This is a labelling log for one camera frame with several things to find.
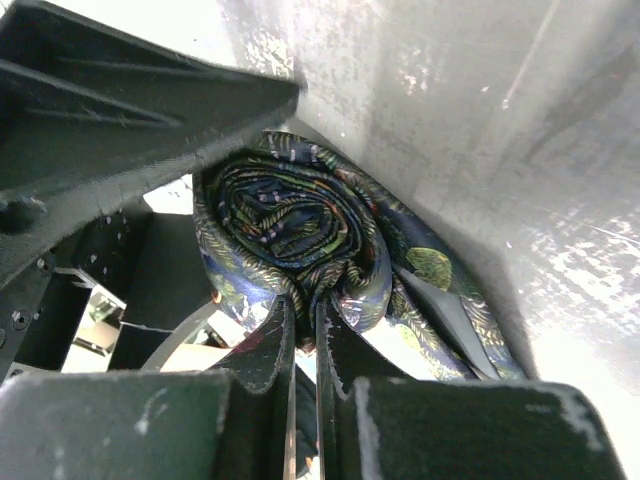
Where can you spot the green floral tie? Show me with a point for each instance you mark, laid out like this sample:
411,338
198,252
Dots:
289,217

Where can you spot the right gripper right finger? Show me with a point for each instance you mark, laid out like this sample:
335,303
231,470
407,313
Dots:
375,422

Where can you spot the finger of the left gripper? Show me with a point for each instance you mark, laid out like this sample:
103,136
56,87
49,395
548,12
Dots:
92,117

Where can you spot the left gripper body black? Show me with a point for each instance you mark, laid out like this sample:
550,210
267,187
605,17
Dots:
127,291

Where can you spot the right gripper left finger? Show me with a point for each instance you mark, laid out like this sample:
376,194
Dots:
235,420

